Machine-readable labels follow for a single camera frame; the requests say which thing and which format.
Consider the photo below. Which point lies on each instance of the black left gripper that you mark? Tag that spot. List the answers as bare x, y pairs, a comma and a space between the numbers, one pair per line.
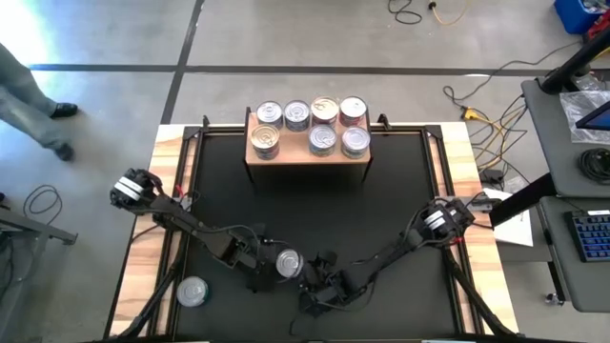
261, 276

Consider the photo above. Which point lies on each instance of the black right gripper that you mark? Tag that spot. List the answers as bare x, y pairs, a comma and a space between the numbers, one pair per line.
326, 293

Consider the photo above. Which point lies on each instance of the teal chunk light tuna can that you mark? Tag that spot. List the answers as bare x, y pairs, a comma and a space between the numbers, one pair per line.
289, 263
265, 138

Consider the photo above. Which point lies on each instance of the silver top tin can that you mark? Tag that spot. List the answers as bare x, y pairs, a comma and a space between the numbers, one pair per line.
270, 112
193, 290

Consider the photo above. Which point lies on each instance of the Bumble Bee light tuna can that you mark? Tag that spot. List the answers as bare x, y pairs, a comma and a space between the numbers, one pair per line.
356, 155
355, 142

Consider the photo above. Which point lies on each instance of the dark blue albacore tuna can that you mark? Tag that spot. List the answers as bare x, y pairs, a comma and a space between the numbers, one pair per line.
298, 129
297, 114

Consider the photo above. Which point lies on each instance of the red albacore tuna can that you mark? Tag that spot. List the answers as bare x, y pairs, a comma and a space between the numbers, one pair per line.
353, 124
353, 108

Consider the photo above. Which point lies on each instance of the Wild Planet gold lid can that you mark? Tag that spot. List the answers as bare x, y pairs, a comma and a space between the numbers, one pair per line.
325, 109

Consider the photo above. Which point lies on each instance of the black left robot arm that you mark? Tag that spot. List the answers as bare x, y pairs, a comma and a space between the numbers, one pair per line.
200, 233

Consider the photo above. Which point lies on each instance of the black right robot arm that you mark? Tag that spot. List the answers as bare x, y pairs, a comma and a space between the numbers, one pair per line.
381, 257

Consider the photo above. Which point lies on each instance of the wooden shelf black legs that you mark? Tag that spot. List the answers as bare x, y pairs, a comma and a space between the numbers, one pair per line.
295, 152

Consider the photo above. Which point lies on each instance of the black table mat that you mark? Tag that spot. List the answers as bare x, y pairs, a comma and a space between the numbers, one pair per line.
333, 214

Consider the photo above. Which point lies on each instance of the black table clamp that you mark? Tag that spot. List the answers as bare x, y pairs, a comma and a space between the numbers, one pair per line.
205, 123
382, 121

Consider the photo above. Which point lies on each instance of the white paper sheet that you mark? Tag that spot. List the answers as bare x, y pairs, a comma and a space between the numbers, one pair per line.
517, 231

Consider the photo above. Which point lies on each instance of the yellow power plug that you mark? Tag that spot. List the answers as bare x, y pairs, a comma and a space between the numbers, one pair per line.
469, 113

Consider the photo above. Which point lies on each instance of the grey metal stand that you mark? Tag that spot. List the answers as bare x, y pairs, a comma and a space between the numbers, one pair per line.
28, 226

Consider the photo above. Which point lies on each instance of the grey side desk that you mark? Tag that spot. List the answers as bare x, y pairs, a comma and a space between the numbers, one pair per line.
562, 267
553, 143

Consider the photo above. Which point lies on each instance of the backlit keyboard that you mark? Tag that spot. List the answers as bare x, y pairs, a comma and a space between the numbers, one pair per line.
591, 236

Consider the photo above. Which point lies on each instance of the person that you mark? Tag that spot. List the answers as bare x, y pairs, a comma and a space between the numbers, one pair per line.
24, 109

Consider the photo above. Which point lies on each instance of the clear plastic bag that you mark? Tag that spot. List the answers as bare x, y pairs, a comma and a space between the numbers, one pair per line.
572, 107

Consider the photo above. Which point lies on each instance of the blue tablet screen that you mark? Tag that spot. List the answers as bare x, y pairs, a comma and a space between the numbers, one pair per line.
598, 119

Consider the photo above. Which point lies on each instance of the blue plastic bin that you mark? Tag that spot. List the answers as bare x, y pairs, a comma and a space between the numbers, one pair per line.
572, 16

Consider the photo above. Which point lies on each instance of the black table frame rail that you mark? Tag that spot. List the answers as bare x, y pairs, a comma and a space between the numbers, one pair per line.
472, 291

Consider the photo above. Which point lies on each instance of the silver mounting bracket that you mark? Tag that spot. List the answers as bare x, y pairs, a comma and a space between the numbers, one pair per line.
483, 204

